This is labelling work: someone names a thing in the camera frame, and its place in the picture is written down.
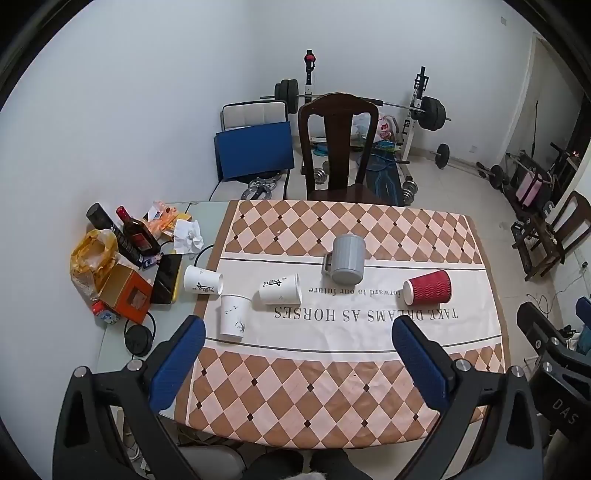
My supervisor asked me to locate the grey ribbed mug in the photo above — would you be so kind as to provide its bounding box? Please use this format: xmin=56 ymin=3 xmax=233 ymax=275
xmin=322 ymin=234 xmax=366 ymax=286

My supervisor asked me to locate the red ripple paper cup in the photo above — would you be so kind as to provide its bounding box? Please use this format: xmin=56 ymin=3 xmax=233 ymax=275
xmin=403 ymin=270 xmax=452 ymax=306

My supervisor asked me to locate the white paper cup left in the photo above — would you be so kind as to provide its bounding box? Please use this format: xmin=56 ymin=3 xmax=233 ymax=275
xmin=183 ymin=266 xmax=223 ymax=296

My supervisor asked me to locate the white paper cup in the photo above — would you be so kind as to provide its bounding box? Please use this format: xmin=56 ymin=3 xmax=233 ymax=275
xmin=259 ymin=274 xmax=303 ymax=306
xmin=183 ymin=266 xmax=223 ymax=296
xmin=219 ymin=294 xmax=252 ymax=340

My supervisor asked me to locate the white paper cup front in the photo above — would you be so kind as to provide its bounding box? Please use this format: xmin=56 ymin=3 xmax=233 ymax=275
xmin=219 ymin=294 xmax=252 ymax=340

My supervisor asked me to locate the white paper cup centre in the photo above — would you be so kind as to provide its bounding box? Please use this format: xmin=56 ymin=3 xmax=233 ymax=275
xmin=259 ymin=274 xmax=303 ymax=306

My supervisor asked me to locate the black round disc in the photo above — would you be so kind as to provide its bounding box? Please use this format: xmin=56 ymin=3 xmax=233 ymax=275
xmin=123 ymin=312 xmax=156 ymax=357

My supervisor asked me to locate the small blue white packet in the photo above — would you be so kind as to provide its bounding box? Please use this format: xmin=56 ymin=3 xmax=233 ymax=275
xmin=91 ymin=300 xmax=120 ymax=325

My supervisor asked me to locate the orange window box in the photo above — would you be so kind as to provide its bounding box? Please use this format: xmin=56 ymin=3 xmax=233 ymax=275
xmin=99 ymin=264 xmax=152 ymax=324

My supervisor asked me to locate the yellow plastic bag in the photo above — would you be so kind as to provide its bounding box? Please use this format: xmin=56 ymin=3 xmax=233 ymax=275
xmin=69 ymin=229 xmax=118 ymax=301

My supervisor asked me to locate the dark liquor bottle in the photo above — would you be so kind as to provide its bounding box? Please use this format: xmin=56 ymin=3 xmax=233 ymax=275
xmin=116 ymin=206 xmax=161 ymax=257

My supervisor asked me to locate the small barbell on floor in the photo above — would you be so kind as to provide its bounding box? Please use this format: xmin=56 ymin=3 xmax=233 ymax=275
xmin=429 ymin=143 xmax=489 ymax=180

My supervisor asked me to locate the crumpled white tissue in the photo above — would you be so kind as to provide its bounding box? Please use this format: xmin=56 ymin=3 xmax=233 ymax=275
xmin=173 ymin=219 xmax=204 ymax=255

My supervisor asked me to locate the checkered brown pink tablecloth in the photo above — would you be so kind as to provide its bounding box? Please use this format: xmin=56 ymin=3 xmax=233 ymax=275
xmin=174 ymin=200 xmax=508 ymax=449

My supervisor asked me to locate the black bottle box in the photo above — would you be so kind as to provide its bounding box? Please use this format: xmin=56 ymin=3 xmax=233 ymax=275
xmin=85 ymin=202 xmax=144 ymax=271

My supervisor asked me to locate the orange snack wrapper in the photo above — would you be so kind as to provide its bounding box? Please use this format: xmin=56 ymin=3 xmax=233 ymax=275
xmin=142 ymin=201 xmax=192 ymax=240

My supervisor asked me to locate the dark exercise mat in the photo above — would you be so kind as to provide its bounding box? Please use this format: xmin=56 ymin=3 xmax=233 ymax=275
xmin=366 ymin=154 xmax=404 ymax=207

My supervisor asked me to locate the barbell with black plates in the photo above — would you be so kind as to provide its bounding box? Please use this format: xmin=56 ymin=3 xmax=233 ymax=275
xmin=262 ymin=77 xmax=450 ymax=131

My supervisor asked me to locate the white red plastic bag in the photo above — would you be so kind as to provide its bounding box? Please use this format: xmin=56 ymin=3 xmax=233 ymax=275
xmin=375 ymin=115 xmax=400 ymax=143

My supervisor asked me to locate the blue folded mat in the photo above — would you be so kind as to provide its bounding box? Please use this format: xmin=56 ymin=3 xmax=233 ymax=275
xmin=214 ymin=122 xmax=294 ymax=181

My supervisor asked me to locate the white barbell rack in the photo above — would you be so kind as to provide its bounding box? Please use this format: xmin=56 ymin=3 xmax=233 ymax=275
xmin=297 ymin=49 xmax=429 ymax=162

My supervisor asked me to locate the dark wooden chair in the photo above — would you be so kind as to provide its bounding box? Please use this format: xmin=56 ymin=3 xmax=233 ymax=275
xmin=297 ymin=93 xmax=387 ymax=205

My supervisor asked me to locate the white padded chair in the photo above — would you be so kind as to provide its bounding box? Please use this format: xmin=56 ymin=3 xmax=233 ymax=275
xmin=209 ymin=99 xmax=294 ymax=201

